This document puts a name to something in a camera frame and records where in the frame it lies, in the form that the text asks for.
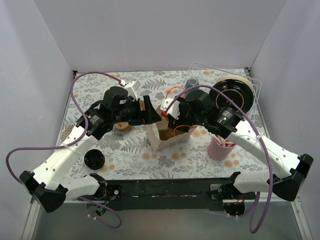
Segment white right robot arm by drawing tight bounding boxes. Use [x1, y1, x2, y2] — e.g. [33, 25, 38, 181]
[160, 89, 314, 202]

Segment single brown pulp cup carrier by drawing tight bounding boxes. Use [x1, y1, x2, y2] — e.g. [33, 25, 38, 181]
[158, 128, 176, 141]

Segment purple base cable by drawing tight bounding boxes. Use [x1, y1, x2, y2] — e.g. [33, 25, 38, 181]
[77, 197, 123, 230]
[226, 192, 261, 217]

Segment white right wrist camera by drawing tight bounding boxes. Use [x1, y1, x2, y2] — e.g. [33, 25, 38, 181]
[160, 98, 180, 120]

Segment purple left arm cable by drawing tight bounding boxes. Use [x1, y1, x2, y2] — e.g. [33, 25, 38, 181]
[6, 71, 126, 181]

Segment stacked brown pulp cup carriers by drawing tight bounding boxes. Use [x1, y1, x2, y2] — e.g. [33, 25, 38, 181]
[114, 122, 132, 132]

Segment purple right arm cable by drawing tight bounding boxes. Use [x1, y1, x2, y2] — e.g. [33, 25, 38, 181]
[163, 84, 274, 235]

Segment printed kraft paper bag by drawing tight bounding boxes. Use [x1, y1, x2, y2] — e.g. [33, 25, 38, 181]
[146, 105, 197, 152]

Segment black plate gold ring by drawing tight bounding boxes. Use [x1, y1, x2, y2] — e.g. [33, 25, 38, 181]
[209, 78, 255, 113]

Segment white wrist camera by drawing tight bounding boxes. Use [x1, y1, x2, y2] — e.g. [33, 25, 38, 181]
[160, 98, 180, 120]
[120, 79, 140, 100]

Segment patterned ceramic bowl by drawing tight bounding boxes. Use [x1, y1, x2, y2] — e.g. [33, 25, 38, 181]
[60, 125, 74, 142]

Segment white wire dish rack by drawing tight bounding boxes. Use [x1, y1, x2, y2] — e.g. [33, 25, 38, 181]
[176, 61, 263, 126]

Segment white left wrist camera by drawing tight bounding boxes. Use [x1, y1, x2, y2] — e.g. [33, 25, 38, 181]
[120, 79, 140, 100]

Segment cream ceramic plate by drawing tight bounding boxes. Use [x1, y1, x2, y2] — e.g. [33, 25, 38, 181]
[215, 74, 255, 94]

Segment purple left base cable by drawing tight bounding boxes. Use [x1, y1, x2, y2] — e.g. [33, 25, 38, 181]
[77, 197, 123, 230]

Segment dark teal ceramic cup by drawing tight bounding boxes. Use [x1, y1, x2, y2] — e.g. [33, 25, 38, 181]
[184, 77, 200, 89]

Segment stack of black cup lids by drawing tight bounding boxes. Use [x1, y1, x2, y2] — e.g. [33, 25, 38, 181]
[84, 149, 105, 170]

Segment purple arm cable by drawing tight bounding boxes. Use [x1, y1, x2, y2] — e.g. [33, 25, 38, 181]
[6, 71, 126, 181]
[163, 84, 274, 235]

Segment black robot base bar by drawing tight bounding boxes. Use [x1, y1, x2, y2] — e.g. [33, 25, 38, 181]
[99, 177, 253, 212]

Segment pink straw holder cup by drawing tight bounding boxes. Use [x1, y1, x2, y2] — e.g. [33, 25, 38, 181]
[207, 136, 236, 161]

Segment floral paper table mat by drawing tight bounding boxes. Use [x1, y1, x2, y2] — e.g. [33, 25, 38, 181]
[62, 70, 267, 180]

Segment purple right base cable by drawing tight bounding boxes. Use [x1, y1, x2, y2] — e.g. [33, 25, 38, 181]
[226, 192, 261, 217]

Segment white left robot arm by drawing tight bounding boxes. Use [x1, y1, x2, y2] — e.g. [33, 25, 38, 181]
[19, 86, 162, 213]

